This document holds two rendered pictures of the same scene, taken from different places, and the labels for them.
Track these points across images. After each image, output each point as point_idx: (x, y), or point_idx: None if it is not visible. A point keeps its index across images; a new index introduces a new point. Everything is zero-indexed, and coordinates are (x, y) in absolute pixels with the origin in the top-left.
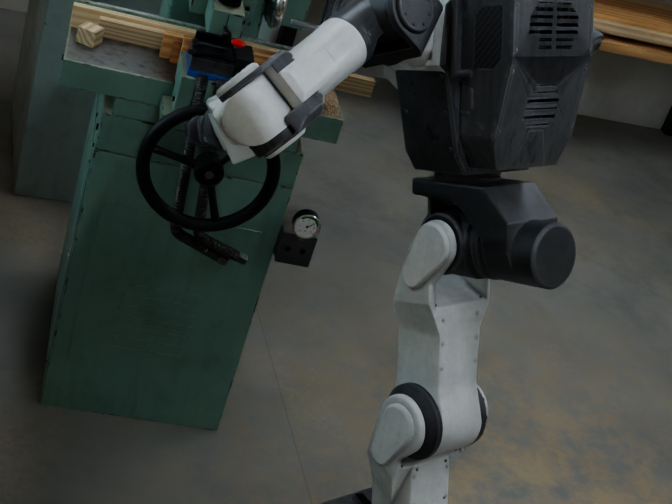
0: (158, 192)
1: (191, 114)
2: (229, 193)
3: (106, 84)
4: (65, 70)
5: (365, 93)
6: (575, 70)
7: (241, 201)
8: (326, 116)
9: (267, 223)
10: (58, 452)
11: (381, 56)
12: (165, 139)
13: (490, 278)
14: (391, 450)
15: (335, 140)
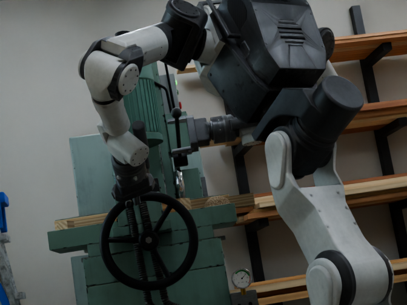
0: (138, 302)
1: (122, 204)
2: (185, 284)
3: (78, 238)
4: (50, 238)
5: (251, 202)
6: (303, 13)
7: (195, 287)
8: (222, 204)
9: (219, 297)
10: None
11: (183, 50)
12: (128, 261)
13: (320, 143)
14: (325, 304)
15: (235, 218)
